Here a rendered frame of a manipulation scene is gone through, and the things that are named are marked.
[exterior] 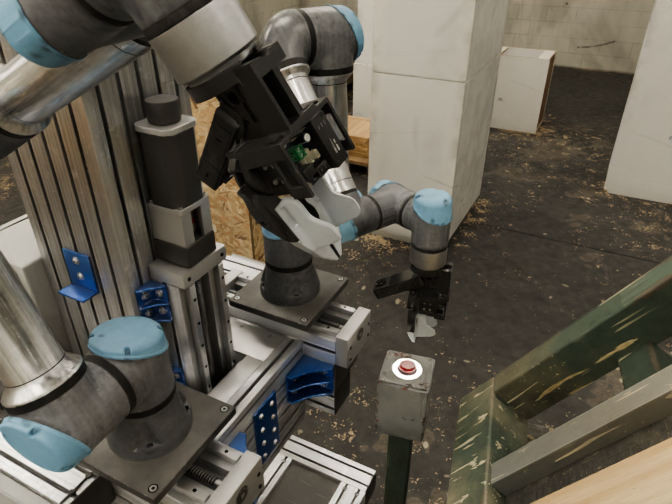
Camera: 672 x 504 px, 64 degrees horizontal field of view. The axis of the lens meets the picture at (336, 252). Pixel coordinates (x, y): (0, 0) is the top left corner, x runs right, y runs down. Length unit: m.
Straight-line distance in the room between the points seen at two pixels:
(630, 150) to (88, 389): 4.28
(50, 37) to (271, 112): 0.19
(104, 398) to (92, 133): 0.42
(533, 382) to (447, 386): 1.35
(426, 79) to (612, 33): 5.95
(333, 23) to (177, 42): 0.79
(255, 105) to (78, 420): 0.57
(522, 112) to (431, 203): 4.91
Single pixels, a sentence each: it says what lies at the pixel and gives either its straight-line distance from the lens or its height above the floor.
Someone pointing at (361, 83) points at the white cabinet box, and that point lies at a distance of 5.27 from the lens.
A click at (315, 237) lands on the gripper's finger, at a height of 1.58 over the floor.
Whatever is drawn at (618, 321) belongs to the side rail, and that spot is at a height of 1.16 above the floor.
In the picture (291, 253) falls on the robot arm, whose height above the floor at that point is 1.18.
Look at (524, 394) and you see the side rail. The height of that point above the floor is 0.92.
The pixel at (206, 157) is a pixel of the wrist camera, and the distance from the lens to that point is 0.52.
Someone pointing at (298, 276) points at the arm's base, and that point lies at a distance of 1.30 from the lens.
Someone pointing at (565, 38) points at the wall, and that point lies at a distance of 9.01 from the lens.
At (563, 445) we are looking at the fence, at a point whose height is 1.05.
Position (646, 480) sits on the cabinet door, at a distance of 0.97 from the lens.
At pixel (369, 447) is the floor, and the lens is 2.36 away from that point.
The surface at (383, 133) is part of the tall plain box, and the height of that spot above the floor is 0.73.
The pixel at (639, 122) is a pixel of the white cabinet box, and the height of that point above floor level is 0.58.
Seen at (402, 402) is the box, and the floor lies 0.88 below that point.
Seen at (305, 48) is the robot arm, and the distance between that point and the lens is 1.15.
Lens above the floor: 1.83
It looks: 31 degrees down
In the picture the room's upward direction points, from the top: straight up
